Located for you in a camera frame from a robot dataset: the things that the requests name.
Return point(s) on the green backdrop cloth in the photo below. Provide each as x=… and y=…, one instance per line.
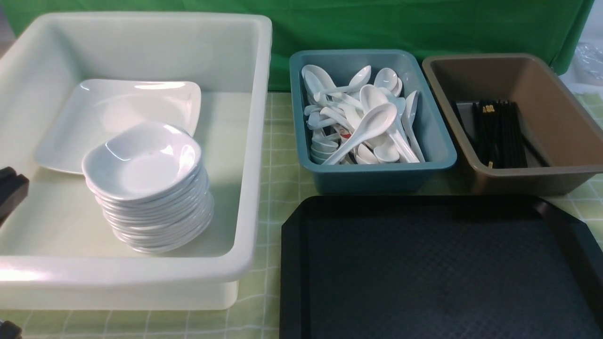
x=548, y=29

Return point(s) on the black chopsticks bundle in bin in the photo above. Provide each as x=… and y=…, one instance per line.
x=493, y=128

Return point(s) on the green checked tablecloth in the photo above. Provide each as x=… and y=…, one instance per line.
x=255, y=314

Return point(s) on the stack of small white bowls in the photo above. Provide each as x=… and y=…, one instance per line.
x=152, y=187

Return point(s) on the large white square plate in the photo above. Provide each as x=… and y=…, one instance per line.
x=99, y=109

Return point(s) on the brown plastic bin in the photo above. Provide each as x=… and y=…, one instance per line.
x=551, y=119

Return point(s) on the teal plastic bin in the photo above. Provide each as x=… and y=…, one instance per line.
x=429, y=127

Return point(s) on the large white plastic tub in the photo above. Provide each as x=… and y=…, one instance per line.
x=57, y=249

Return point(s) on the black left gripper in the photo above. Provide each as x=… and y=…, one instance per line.
x=13, y=190

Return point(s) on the pile of white spoons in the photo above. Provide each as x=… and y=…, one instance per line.
x=368, y=121

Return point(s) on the black plastic tray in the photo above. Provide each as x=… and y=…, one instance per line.
x=438, y=267

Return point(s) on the clear plastic bag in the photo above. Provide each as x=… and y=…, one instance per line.
x=588, y=63

